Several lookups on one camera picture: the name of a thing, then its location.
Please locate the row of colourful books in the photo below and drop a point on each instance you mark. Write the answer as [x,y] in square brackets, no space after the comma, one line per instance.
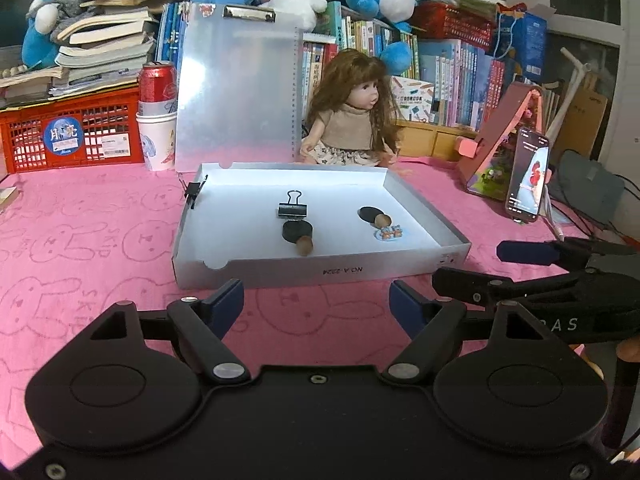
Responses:
[450,85]

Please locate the blue gift bag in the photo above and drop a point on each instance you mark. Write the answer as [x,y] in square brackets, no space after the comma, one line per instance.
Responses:
[522,45]

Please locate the white cardboard box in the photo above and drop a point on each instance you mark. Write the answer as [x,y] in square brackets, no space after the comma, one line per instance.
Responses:
[530,0]

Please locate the dark grey pouch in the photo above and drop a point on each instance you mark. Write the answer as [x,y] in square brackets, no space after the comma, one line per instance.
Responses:
[585,185]

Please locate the large black binder clip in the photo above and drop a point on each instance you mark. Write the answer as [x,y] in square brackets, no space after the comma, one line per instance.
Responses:
[291,211]

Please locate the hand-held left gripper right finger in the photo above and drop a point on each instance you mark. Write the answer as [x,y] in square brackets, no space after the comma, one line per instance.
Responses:
[405,303]

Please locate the white plastic rack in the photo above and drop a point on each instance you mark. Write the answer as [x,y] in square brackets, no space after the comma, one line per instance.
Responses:
[575,80]

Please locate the blue bear hair clip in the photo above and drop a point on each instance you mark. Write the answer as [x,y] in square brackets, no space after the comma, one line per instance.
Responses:
[390,233]

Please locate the brown cardboard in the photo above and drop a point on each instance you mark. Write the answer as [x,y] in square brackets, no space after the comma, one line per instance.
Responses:
[587,120]

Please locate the pink bunny print towel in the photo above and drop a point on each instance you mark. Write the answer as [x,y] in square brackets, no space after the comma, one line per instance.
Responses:
[90,260]

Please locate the blue and white plush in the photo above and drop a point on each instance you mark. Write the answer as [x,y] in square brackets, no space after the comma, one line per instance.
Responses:
[37,45]

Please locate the small black binder clip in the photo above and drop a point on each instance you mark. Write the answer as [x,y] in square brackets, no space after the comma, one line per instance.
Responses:
[192,191]

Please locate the pink phone stand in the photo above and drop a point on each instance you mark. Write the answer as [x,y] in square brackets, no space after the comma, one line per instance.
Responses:
[492,140]

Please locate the smartphone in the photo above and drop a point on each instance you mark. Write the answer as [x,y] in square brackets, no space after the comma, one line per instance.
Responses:
[527,175]

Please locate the white paper cup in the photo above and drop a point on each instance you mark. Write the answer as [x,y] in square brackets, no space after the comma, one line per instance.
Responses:
[157,142]

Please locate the pencil print box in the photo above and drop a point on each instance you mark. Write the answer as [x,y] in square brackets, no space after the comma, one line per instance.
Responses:
[412,100]

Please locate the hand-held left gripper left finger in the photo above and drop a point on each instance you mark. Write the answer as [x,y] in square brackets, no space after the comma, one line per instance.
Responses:
[227,301]

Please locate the brown nut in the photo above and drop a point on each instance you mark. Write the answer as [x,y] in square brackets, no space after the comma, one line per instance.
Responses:
[304,246]
[383,221]

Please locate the red plastic basket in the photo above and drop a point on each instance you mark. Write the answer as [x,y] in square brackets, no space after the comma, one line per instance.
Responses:
[455,25]

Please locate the stack of worn books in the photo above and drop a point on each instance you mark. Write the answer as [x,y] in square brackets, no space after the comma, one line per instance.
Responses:
[105,45]

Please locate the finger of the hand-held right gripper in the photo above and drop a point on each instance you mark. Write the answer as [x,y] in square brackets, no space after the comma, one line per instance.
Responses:
[522,252]
[465,285]

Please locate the shallow black lid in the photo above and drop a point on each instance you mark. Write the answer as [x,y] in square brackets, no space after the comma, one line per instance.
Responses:
[367,213]

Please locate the flat lying book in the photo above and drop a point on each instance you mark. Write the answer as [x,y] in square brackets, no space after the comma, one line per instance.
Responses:
[7,199]

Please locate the large black round lid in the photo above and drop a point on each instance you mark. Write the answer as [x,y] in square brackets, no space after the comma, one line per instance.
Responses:
[296,230]

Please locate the wooden shelf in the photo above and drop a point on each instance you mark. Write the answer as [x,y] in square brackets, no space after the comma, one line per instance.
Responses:
[435,140]

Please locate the person's right hand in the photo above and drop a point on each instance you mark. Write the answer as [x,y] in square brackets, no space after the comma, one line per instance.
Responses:
[631,349]

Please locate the red plastic crate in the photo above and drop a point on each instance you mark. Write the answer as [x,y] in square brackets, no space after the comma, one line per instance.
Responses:
[30,145]

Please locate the long-haired doll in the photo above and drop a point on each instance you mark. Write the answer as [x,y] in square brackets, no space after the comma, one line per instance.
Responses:
[350,125]

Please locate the red drink can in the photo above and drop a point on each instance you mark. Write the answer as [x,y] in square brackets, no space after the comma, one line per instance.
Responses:
[157,85]

